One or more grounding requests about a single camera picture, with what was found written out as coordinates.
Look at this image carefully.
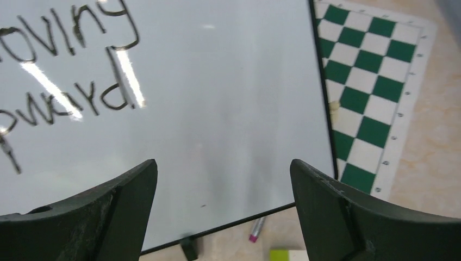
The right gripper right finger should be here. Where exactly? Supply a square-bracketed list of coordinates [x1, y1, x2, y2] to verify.
[290, 159, 460, 260]

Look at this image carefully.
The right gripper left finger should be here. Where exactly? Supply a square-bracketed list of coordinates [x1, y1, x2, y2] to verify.
[1, 159, 158, 260]

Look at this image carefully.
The white whiteboard black frame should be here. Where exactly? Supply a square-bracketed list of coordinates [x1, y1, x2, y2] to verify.
[1, 1, 338, 251]

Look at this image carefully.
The white lego brick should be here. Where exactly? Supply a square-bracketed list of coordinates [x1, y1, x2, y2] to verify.
[288, 250, 309, 261]

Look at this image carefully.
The green lego brick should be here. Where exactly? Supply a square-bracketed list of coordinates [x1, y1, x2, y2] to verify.
[269, 249, 290, 261]

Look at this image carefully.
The white chess pawn right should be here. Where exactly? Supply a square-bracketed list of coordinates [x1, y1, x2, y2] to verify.
[329, 101, 340, 114]

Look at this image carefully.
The green white chess mat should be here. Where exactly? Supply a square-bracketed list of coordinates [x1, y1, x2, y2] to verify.
[315, 1, 437, 200]

